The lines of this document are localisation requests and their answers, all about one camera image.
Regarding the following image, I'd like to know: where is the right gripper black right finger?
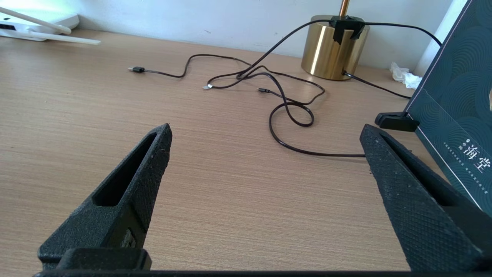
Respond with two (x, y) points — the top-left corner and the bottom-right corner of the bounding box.
(360, 124), (492, 272)

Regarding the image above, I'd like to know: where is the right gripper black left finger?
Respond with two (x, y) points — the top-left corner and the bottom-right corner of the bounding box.
(38, 123), (172, 270)

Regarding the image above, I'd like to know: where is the white router body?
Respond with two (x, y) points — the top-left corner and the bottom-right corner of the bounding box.
(0, 8), (80, 39)

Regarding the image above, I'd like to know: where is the crumpled white tissue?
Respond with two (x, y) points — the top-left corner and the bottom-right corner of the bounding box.
(389, 62), (423, 90)

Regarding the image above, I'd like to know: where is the dark framed panel on stand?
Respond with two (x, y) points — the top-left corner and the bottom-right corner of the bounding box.
(375, 0), (492, 218)

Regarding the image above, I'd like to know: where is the brass desk lamp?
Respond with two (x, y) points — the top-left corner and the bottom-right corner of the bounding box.
(301, 0), (371, 80)

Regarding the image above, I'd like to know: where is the black looped cable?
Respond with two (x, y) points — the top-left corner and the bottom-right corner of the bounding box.
(343, 22), (443, 99)

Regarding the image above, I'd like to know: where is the black cable silver tip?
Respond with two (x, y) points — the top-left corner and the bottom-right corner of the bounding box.
(203, 65), (326, 105)

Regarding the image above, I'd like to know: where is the black cable clip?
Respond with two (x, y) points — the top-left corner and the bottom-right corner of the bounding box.
(330, 15), (366, 45)

